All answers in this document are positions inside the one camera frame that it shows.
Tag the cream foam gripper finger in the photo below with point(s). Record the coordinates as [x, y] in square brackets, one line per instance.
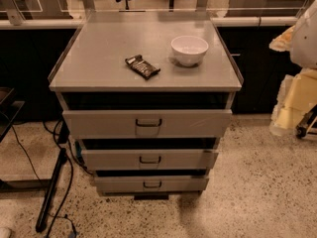
[297, 94]

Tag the grey top drawer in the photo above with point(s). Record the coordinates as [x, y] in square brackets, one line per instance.
[128, 124]

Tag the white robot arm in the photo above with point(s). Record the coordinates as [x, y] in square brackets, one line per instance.
[308, 20]

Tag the grey drawer cabinet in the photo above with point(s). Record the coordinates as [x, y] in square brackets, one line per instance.
[94, 76]

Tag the grey middle drawer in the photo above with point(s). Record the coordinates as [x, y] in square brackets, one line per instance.
[131, 160]

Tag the white ceramic bowl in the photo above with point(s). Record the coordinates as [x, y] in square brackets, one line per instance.
[189, 50]

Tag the dark snack packet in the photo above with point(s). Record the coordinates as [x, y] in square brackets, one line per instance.
[140, 66]

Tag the black table leg bar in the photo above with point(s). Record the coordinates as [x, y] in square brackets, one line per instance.
[44, 212]

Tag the dark side table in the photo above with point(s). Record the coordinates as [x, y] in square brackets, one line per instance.
[9, 109]

